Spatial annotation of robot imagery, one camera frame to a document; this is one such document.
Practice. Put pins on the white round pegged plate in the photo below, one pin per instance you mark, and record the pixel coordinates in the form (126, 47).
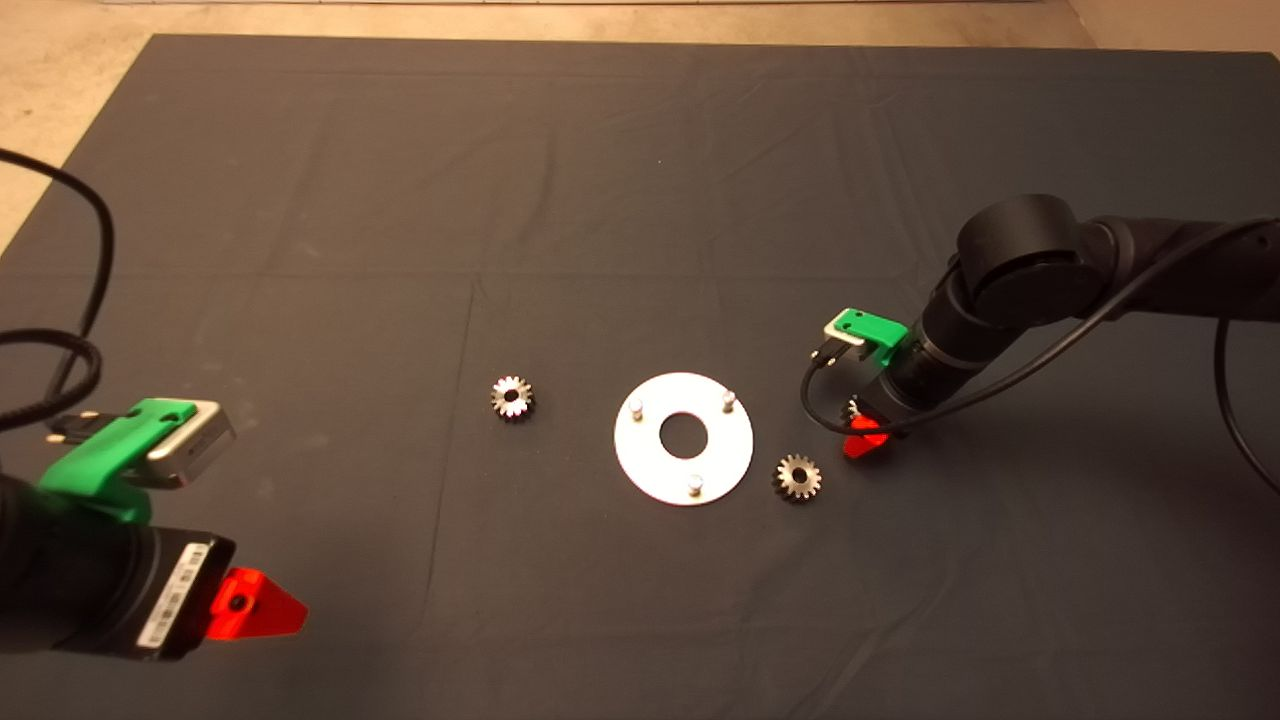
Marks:
(650, 470)

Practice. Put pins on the left wrist green camera mount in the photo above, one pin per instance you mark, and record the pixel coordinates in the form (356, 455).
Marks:
(95, 460)

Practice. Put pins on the small steel planetary gear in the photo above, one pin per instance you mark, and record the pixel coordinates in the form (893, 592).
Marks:
(856, 410)
(523, 406)
(809, 486)

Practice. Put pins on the right wrist green camera mount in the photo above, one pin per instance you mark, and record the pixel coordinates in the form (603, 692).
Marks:
(875, 333)

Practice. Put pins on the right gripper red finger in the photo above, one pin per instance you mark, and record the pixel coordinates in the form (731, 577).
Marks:
(866, 443)

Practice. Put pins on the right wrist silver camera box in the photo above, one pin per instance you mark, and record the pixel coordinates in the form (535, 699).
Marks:
(842, 336)

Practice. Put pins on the wrist green camera mount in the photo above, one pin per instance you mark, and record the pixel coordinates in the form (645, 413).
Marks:
(875, 333)
(95, 460)

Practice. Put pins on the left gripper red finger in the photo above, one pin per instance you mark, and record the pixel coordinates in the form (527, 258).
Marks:
(262, 610)

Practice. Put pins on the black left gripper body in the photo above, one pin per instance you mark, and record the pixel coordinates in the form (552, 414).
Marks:
(175, 600)

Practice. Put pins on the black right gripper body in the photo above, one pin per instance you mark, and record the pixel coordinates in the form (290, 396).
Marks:
(912, 385)

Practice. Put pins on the dark grey table cloth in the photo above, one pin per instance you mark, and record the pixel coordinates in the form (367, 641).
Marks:
(600, 200)

